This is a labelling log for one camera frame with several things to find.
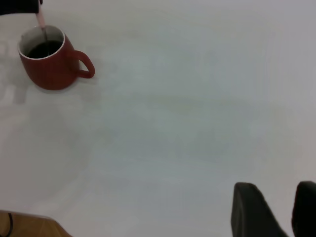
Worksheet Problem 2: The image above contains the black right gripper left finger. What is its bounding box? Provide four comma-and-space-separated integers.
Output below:
231, 182, 290, 237

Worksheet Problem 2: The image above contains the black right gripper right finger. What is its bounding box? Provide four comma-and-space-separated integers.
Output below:
291, 181, 316, 237

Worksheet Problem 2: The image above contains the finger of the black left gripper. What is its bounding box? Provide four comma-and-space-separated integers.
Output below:
0, 0, 41, 16

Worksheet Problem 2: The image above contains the pink handled metal spoon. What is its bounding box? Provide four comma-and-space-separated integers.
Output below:
35, 11, 49, 43

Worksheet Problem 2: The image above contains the red ceramic mug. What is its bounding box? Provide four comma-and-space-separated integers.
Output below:
17, 24, 96, 91

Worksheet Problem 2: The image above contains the black cable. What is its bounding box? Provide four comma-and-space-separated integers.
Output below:
6, 212, 14, 237

